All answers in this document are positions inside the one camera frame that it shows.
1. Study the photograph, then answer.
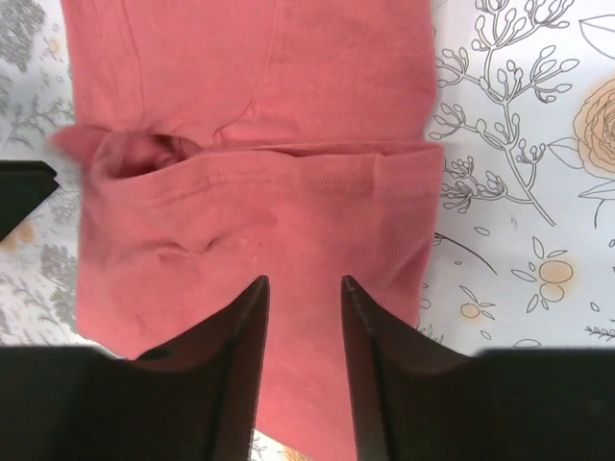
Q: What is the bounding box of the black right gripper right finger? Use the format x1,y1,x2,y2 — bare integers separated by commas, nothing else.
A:
341,277,614,461

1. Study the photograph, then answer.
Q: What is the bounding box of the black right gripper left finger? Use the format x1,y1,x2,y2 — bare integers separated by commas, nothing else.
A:
1,277,269,461

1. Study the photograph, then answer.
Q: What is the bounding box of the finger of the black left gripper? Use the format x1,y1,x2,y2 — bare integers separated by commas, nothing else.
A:
0,160,60,240

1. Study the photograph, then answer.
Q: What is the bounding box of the dusty rose t-shirt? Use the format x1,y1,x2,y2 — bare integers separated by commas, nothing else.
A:
52,0,444,460

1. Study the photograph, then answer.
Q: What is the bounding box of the floral patterned table mat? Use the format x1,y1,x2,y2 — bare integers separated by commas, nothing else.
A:
1,1,614,460

